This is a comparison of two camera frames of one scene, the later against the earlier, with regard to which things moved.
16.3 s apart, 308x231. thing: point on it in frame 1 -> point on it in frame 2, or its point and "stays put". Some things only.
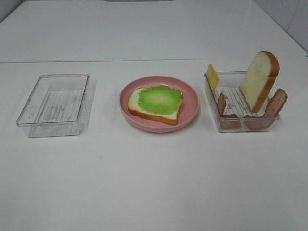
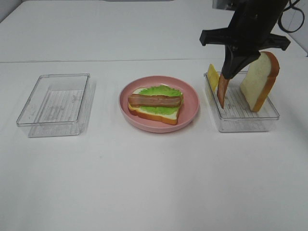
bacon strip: [264, 123] -> [146, 100]
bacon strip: [228, 121] -> [222, 84]
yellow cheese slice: [213, 76] stays put
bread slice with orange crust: [134, 108] stays put
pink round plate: [188, 111] stays put
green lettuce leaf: [160, 99] stays put
